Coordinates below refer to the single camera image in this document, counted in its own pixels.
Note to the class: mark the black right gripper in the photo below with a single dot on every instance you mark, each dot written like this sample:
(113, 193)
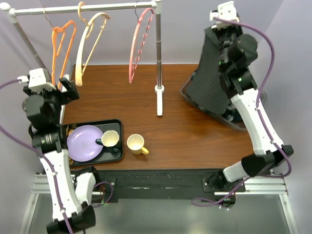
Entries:
(235, 27)

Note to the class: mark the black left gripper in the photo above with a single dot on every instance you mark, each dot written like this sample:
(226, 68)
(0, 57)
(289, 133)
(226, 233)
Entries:
(69, 93)

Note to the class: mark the black dotted skirt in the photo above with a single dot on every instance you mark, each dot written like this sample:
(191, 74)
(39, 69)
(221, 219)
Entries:
(205, 89)

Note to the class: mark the navy beige plaid skirt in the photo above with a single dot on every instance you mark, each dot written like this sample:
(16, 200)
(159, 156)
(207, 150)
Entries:
(231, 114)

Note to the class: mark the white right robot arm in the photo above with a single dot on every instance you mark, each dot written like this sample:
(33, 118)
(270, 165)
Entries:
(240, 87)

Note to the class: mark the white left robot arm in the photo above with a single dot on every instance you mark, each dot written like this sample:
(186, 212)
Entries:
(71, 196)

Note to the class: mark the gold cutlery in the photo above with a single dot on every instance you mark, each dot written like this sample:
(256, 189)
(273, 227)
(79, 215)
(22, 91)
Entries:
(69, 129)

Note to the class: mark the purple plate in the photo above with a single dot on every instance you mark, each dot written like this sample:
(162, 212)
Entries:
(82, 143)

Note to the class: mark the dark green mug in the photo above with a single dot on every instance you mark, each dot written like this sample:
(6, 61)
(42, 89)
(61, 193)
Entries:
(110, 140)

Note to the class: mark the black serving tray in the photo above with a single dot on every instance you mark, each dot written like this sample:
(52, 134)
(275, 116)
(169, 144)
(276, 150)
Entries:
(104, 156)

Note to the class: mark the yellow mug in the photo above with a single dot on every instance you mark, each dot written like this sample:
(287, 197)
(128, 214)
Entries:
(136, 143)

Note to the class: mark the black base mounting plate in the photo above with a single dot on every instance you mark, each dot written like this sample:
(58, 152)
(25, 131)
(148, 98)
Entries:
(167, 184)

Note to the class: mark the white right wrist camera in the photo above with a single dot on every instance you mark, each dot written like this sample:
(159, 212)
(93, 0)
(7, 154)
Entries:
(224, 11)

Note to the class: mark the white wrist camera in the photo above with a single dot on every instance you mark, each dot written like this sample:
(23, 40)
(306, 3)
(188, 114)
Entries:
(224, 11)
(38, 80)

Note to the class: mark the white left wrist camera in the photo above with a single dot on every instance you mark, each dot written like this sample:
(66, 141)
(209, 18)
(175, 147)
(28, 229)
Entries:
(38, 80)

